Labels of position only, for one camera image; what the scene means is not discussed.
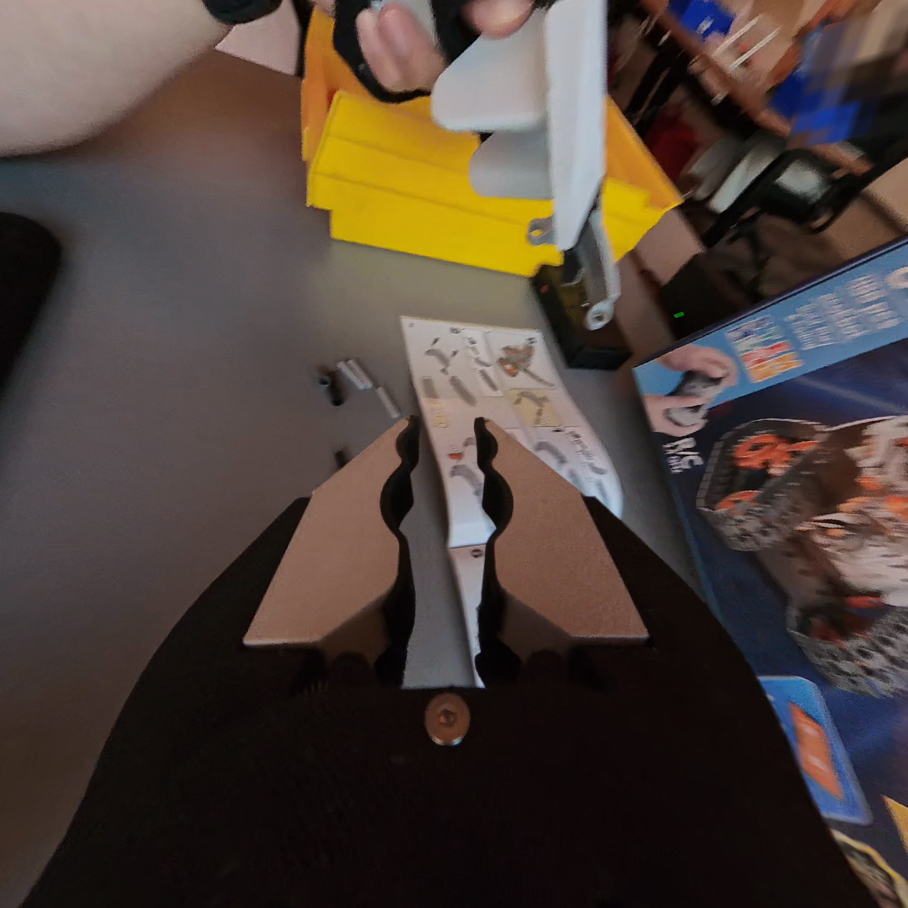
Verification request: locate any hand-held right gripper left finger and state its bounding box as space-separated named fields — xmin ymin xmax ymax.
xmin=243 ymin=417 xmax=421 ymax=685

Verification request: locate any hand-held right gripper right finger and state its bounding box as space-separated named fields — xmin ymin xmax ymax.
xmin=474 ymin=417 xmax=651 ymax=688

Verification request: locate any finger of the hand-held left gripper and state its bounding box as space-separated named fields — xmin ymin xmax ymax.
xmin=546 ymin=0 xmax=612 ymax=251

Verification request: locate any grey curved building panel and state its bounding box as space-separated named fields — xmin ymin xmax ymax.
xmin=528 ymin=209 xmax=622 ymax=332

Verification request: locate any person's left forearm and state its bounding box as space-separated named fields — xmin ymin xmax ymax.
xmin=0 ymin=0 xmax=231 ymax=158

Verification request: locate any grey desk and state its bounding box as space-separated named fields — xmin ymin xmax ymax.
xmin=0 ymin=50 xmax=703 ymax=908

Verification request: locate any person's left hand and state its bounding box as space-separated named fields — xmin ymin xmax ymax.
xmin=357 ymin=6 xmax=445 ymax=93

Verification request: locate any red box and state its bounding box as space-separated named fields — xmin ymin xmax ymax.
xmin=642 ymin=106 xmax=692 ymax=178

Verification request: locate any yellow parts bin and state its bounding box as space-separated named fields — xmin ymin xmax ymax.
xmin=301 ymin=7 xmax=683 ymax=279

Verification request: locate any black battery box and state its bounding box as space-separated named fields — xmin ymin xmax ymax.
xmin=531 ymin=264 xmax=634 ymax=371

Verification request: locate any white instruction booklet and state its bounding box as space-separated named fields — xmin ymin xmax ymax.
xmin=399 ymin=315 xmax=625 ymax=690

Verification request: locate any black device with green light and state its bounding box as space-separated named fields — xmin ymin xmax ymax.
xmin=660 ymin=252 xmax=756 ymax=356

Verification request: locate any blue robot kit box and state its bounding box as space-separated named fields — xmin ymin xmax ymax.
xmin=631 ymin=237 xmax=908 ymax=908

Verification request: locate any black wristband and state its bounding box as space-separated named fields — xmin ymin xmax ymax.
xmin=202 ymin=0 xmax=285 ymax=24

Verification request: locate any black keyboard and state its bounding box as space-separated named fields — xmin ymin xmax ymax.
xmin=0 ymin=211 xmax=63 ymax=398

